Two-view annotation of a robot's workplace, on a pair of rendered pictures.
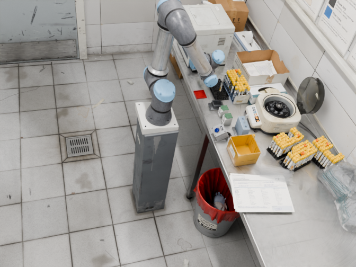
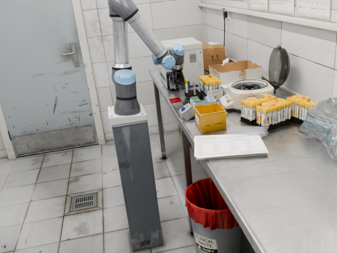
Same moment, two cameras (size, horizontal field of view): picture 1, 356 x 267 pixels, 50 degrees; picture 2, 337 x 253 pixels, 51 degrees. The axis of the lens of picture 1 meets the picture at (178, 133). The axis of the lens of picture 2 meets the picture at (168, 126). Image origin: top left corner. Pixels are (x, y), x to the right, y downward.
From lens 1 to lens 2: 1.15 m
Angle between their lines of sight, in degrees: 29
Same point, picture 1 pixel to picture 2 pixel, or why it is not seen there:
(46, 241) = not seen: outside the picture
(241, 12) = (217, 48)
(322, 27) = (273, 8)
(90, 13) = (104, 100)
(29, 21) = (51, 111)
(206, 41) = not seen: hidden behind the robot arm
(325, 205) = (309, 147)
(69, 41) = (87, 126)
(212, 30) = not seen: hidden behind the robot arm
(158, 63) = (118, 55)
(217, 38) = (188, 54)
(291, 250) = (264, 180)
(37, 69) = (60, 155)
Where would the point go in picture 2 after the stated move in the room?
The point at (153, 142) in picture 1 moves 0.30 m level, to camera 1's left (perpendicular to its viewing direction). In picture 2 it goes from (123, 136) to (74, 135)
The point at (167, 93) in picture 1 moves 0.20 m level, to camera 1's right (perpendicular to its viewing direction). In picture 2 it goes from (126, 75) to (161, 74)
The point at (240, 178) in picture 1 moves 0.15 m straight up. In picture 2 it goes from (206, 137) to (204, 107)
